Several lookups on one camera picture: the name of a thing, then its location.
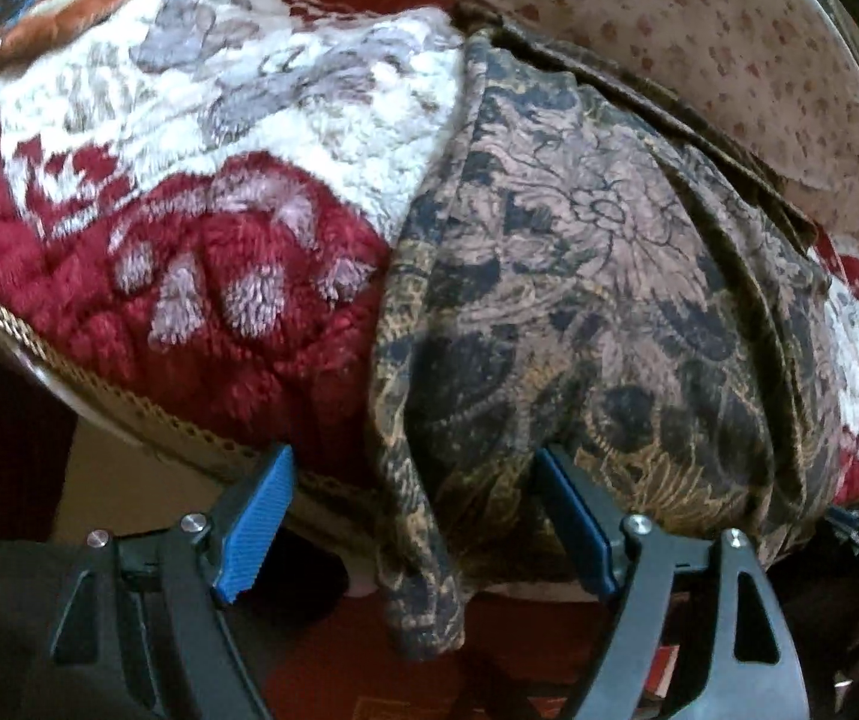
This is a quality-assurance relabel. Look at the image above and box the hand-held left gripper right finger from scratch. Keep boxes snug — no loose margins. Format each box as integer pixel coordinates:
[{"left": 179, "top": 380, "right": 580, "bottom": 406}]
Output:
[{"left": 534, "top": 446, "right": 809, "bottom": 720}]

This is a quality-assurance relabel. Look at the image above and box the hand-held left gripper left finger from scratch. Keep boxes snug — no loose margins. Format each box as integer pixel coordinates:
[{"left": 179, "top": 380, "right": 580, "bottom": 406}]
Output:
[{"left": 47, "top": 444, "right": 297, "bottom": 720}]

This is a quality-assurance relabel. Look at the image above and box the dark floral patterned garment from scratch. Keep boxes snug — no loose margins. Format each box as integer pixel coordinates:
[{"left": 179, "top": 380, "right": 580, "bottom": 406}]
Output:
[{"left": 365, "top": 28, "right": 843, "bottom": 661}]

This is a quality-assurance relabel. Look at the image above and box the red patterned rug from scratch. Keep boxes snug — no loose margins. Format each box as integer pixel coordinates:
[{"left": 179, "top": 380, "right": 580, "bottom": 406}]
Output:
[{"left": 265, "top": 589, "right": 674, "bottom": 720}]

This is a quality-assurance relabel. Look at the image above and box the white and red fleece blanket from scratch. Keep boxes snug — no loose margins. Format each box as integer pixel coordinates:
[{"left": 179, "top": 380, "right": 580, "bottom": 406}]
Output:
[{"left": 0, "top": 0, "right": 859, "bottom": 518}]

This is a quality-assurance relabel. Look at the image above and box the cream flower-print bedsheet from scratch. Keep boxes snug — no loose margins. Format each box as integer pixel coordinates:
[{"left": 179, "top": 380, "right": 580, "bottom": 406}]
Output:
[{"left": 287, "top": 0, "right": 859, "bottom": 241}]

